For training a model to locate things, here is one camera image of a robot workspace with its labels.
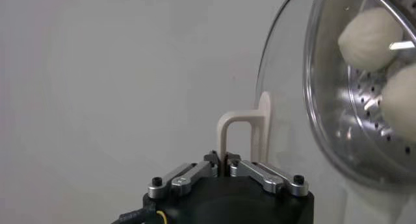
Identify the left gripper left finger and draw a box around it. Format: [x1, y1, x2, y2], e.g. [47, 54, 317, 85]
[148, 150, 220, 199]

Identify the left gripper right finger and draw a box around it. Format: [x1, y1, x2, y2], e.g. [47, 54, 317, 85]
[226, 152, 309, 197]

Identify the glass lid with cream handle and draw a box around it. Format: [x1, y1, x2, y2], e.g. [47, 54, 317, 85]
[216, 0, 416, 193]

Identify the white steamed baozi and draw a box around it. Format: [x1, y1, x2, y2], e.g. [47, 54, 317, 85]
[337, 6, 404, 73]
[379, 62, 416, 144]

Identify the stainless steel steamer basket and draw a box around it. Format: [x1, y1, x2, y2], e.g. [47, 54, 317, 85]
[320, 0, 416, 184]

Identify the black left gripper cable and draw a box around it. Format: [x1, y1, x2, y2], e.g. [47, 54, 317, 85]
[112, 207, 168, 224]

